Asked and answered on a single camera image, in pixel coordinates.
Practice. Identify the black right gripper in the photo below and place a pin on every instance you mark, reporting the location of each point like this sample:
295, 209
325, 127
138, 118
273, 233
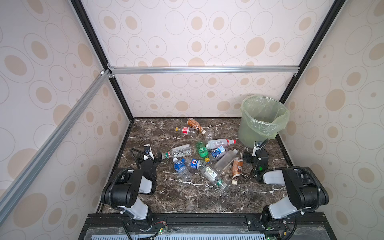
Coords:
255, 156

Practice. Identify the brown label front bottle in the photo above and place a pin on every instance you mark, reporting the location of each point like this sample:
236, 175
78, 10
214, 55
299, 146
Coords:
237, 170

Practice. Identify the red cap white bottle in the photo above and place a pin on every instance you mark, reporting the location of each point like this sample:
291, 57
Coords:
214, 144

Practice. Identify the pocari sweat bottle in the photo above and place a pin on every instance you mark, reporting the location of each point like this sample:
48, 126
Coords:
182, 170

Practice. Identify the green sprite bottle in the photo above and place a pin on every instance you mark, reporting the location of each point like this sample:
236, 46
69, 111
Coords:
202, 150

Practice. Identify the pepsi label bottle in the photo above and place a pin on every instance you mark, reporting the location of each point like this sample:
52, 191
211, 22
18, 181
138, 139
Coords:
197, 164

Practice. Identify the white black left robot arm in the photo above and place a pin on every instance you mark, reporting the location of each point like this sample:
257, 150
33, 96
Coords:
123, 188

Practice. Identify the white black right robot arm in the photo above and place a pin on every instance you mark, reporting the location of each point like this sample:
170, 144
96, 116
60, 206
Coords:
305, 192

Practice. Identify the mesh bin with green liner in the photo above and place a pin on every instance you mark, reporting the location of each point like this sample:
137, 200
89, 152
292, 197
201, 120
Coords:
262, 118

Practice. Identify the large clear square bottle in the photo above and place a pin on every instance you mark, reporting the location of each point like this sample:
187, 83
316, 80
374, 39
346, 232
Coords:
225, 161

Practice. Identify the blue label clear bottle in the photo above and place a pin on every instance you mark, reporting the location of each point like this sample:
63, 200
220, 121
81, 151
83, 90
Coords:
218, 153

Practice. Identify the yellow cap red label bottle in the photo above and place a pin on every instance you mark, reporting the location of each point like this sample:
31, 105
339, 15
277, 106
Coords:
187, 131

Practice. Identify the brown tea bottle at back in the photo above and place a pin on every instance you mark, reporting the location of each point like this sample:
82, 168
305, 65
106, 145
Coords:
195, 125

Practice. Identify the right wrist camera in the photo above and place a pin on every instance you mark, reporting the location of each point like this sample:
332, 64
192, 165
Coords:
256, 148

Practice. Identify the horizontal aluminium back rail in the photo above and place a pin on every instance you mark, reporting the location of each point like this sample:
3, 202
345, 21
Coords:
203, 70

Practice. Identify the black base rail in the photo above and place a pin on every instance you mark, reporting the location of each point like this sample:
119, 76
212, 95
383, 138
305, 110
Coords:
200, 226

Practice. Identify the diagonal aluminium left rail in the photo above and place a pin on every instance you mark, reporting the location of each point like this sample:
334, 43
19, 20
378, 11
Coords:
21, 184

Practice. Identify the black left corner post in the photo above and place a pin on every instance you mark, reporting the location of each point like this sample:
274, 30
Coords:
96, 44

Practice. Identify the black corner post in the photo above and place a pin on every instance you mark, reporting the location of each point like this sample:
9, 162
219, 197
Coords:
96, 44
313, 47

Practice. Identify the black right corner post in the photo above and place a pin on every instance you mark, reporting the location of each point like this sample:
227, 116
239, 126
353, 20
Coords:
313, 47

